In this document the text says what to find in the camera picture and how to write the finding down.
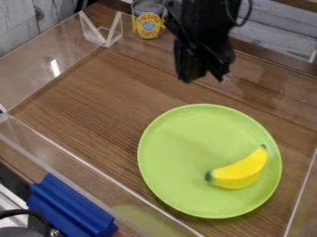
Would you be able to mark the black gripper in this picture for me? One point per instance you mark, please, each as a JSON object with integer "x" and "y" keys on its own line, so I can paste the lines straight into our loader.
{"x": 201, "y": 24}

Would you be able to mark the yellow toy banana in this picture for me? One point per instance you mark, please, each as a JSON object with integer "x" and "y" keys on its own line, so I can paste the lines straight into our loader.
{"x": 243, "y": 173}

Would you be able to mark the green plate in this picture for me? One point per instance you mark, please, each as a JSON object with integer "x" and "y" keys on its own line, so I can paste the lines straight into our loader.
{"x": 193, "y": 139}

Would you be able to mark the yellow blue labelled can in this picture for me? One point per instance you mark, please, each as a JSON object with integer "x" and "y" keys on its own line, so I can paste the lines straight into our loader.
{"x": 148, "y": 12}

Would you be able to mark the blue plastic clamp block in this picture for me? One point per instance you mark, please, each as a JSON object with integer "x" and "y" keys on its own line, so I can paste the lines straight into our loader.
{"x": 74, "y": 214}

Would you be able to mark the clear acrylic triangular bracket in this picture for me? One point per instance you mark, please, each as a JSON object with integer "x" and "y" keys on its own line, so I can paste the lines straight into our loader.
{"x": 102, "y": 35}

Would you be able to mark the clear acrylic enclosure wall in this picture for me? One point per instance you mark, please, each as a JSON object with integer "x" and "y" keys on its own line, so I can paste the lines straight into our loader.
{"x": 30, "y": 151}

